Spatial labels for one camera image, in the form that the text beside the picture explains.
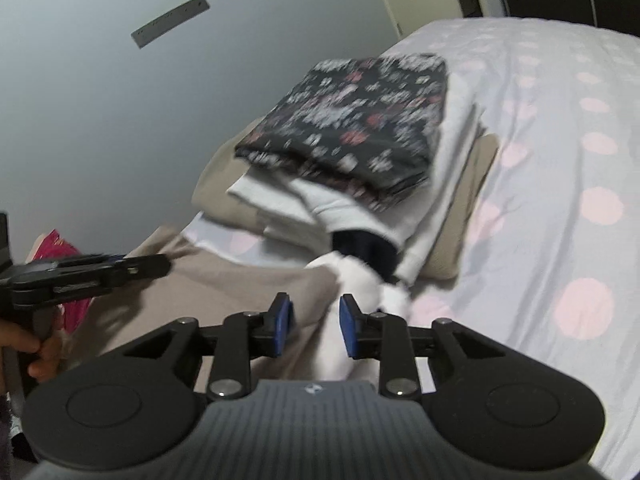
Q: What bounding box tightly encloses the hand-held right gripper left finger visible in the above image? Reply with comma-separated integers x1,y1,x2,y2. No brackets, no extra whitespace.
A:
120,291,295,402

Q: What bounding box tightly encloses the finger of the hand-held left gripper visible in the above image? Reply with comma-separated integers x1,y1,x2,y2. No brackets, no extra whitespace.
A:
55,254,172,303
45,255,126,273

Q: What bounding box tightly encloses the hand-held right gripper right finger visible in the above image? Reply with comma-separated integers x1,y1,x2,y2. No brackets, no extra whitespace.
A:
339,294,506,402

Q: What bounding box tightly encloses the taupe garment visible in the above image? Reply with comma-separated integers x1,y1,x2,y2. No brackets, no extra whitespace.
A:
60,225,346,396

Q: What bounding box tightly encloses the person's left hand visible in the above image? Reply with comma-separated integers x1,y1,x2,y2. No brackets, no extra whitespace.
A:
0,319,65,382

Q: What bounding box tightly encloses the white fleece cloth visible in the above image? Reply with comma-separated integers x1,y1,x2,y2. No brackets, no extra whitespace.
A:
305,252,413,383

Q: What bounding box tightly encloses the pink bag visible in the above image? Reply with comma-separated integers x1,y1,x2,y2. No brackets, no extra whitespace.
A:
27,229,96,333

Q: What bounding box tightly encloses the navy garment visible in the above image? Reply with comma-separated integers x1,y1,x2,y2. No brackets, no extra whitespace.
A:
331,229,401,286

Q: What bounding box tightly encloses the white folded sweatshirt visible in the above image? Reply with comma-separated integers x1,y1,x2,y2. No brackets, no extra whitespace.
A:
226,67,486,281

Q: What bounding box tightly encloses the dark floral folded garment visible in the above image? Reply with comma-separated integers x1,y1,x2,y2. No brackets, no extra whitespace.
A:
234,52,448,211

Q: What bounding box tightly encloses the grey wall strip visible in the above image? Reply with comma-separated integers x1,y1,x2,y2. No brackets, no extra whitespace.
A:
131,0,208,50

